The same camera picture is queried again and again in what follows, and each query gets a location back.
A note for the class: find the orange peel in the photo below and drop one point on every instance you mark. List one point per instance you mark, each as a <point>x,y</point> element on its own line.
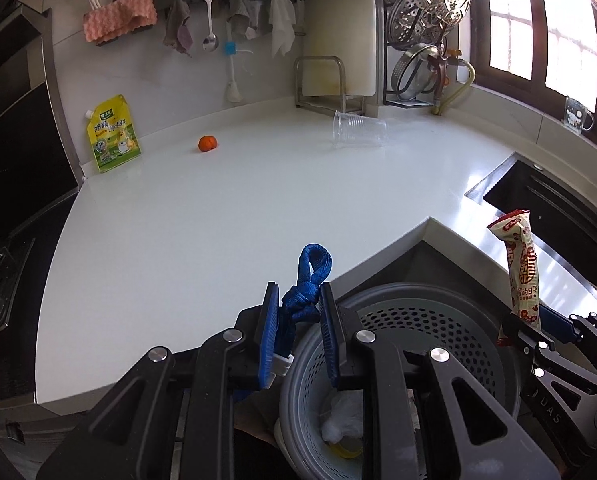
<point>207,143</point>

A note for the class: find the dark framed window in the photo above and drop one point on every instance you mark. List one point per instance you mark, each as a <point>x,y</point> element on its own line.
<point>538,52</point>

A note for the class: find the black dish rack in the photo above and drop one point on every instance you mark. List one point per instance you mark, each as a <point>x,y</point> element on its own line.
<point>417,36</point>

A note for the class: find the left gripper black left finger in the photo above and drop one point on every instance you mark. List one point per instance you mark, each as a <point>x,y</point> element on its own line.
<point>266,334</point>

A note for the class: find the black kitchen sink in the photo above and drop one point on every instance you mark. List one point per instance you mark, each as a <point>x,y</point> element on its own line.
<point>562,221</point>

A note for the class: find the red patterned snack wrapper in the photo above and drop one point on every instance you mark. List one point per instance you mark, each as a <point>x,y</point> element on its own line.
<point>514,230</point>

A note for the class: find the steel cutting board stand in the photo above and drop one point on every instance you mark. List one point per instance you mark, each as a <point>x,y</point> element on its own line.
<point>320,86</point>

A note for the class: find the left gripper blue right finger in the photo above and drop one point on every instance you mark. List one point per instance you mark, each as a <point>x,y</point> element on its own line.
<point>328,325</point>

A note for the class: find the purple grey hanging cloth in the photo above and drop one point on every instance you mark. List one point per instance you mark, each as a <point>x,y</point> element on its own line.
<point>177,33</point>

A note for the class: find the blue white bottle brush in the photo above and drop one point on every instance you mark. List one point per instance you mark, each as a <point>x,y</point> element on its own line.
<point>233,94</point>

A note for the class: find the white cutting board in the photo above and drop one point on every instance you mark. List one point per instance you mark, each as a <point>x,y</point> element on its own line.
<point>347,29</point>

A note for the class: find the glass pot lid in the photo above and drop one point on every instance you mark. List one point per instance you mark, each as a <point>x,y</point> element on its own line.
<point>421,69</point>

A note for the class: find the white hanging cloth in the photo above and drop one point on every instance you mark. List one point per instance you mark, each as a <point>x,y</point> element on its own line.
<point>282,18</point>

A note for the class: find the clear plastic bag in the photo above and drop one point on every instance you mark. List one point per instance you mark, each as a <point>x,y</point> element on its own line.
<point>345,418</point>

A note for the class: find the glass mug on sill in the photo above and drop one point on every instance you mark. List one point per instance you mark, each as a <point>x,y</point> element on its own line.
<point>576,116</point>

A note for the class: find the pink sponge cloth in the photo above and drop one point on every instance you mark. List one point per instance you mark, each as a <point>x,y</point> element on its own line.
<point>117,19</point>

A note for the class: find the grey perforated trash bin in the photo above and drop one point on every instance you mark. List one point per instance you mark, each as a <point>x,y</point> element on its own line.
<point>441,400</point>

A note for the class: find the yellow green refill pouch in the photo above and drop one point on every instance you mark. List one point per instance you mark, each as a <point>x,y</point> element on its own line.
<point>111,134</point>

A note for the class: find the perforated steel steamer plate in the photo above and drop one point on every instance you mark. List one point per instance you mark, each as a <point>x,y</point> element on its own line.
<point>423,21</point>

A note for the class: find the clear plastic cup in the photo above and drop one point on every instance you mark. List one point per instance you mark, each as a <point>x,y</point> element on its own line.
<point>357,130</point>

